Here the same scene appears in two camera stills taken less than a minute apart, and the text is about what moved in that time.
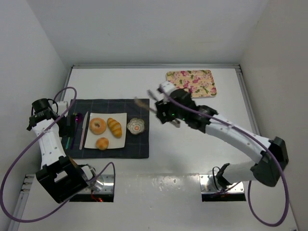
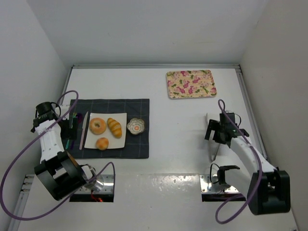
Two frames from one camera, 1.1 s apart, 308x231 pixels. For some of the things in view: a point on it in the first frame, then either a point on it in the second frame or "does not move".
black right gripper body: x=160 y=110 → x=212 y=131
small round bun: x=102 y=143 does not move
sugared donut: x=97 y=126 does not move
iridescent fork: x=66 y=147 does not move
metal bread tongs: x=147 y=105 → x=213 y=145
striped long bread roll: x=115 y=127 does not move
